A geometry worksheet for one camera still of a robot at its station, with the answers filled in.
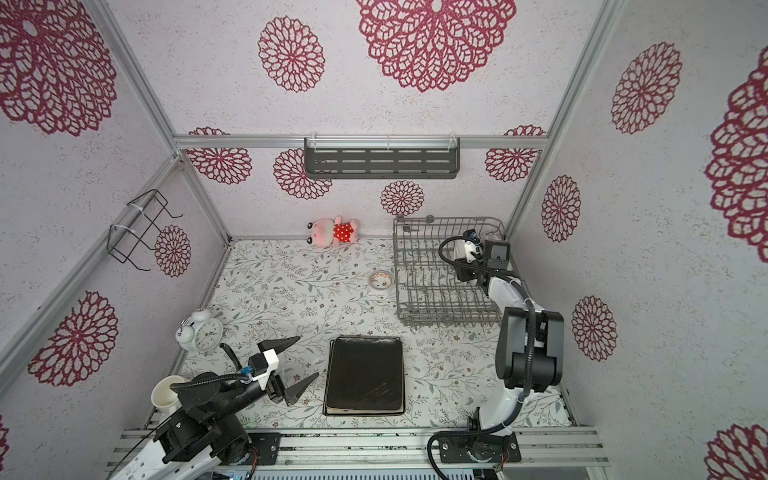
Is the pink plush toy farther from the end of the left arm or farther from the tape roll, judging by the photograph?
the end of the left arm

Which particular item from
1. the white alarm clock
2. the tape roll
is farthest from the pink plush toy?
the white alarm clock

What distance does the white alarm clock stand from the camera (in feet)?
2.73

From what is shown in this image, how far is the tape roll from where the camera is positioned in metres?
1.08

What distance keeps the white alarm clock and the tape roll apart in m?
0.51
